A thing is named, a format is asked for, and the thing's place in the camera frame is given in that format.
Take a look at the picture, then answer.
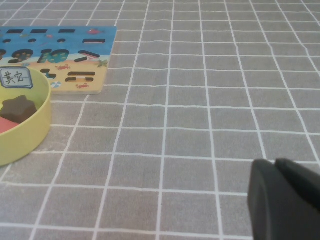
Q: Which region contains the paper label on yellow bowl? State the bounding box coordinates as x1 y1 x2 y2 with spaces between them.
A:
0 66 34 89

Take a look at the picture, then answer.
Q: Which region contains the brown wooden star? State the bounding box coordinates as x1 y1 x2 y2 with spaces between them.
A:
0 94 38 125

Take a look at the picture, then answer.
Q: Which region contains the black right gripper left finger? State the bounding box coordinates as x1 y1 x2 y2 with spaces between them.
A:
247 158 320 240

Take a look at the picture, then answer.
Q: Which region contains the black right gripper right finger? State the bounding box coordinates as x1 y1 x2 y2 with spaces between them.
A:
274 157 320 217

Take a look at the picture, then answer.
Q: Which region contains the coral wooden trapezoid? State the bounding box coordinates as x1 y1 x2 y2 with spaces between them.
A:
0 116 21 135

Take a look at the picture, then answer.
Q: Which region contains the yellow bowl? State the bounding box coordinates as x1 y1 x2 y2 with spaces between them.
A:
0 66 53 167

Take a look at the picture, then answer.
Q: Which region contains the blue ocean puzzle board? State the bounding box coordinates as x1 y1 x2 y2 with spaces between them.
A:
0 25 118 96

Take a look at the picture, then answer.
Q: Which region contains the grey checked tablecloth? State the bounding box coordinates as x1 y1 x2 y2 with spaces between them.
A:
0 0 320 240

